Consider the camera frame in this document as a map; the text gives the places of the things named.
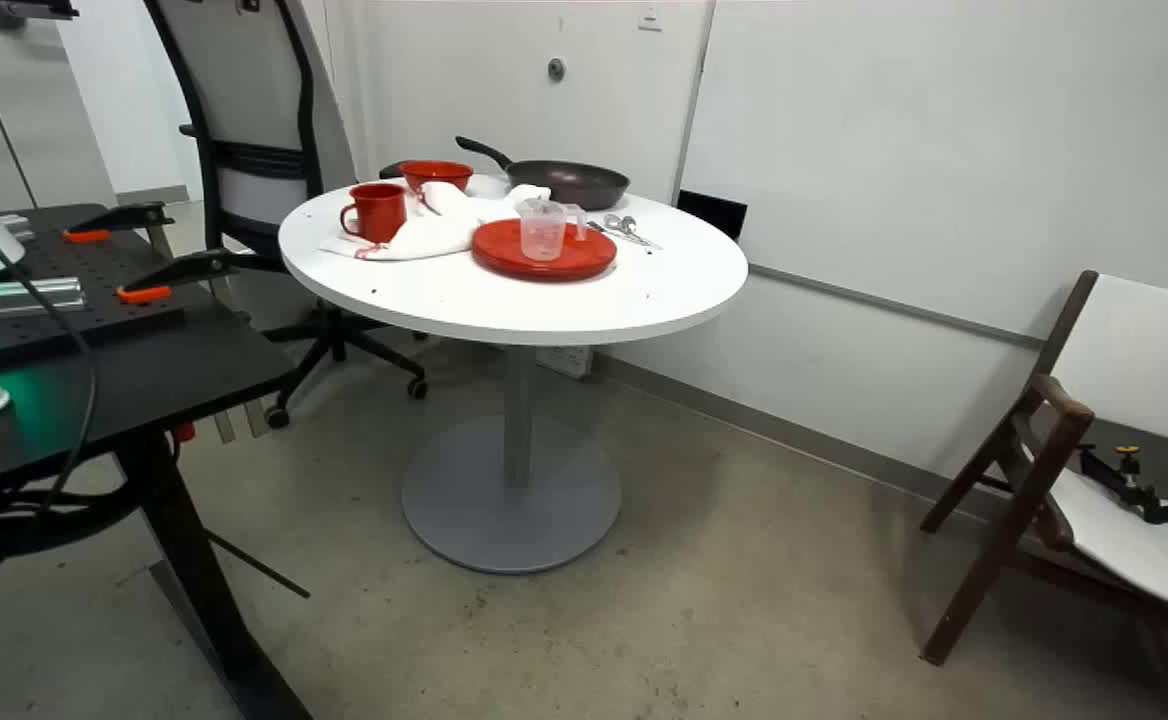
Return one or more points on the red mug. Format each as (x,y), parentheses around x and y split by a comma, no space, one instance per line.
(378,212)

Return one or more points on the black desk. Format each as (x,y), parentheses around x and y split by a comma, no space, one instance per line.
(144,375)

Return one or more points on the red plate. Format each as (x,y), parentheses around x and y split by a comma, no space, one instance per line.
(546,254)

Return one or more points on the plain white folded towel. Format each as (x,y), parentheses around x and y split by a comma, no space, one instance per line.
(442,225)

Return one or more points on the red desk knob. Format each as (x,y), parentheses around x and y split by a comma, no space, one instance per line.
(187,434)

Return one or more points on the red bowl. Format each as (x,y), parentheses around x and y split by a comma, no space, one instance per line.
(436,173)

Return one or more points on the black mesh office chair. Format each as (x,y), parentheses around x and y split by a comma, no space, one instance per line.
(259,162)

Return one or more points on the black wall box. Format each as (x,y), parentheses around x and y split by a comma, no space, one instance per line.
(714,212)

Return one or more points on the grey table pedestal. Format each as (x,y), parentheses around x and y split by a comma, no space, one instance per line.
(513,493)

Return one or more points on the round black wall knob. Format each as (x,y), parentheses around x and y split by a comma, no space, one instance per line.
(558,71)

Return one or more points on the clear plastic cup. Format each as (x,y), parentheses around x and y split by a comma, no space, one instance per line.
(540,232)

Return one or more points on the grey metal utensil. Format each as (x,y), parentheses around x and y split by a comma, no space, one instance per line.
(626,230)

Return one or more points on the black frying pan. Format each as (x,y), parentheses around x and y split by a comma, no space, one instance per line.
(568,183)

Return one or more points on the grey wall trim strip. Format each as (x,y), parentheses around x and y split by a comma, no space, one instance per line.
(876,302)

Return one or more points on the wooden folding chair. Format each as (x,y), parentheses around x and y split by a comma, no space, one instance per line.
(1136,360)

